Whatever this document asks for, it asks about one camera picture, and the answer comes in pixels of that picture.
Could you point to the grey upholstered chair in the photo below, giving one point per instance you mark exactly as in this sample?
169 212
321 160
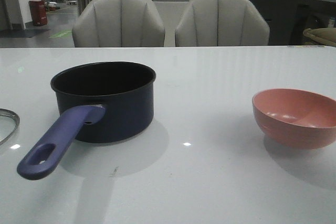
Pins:
119 23
210 23

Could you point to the glass lid with blue knob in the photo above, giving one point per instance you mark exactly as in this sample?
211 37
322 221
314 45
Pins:
9 124

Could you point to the pink bowl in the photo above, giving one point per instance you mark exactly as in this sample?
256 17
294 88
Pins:
295 118

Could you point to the left grey upholstered chair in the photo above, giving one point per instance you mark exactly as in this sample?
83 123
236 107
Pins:
119 23

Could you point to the right grey upholstered chair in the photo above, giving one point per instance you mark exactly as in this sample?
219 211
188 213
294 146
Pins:
210 23

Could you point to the red trash bin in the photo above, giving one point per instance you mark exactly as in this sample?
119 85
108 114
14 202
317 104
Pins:
38 12

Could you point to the dark blue saucepan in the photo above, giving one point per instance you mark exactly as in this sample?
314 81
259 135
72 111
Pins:
101 102

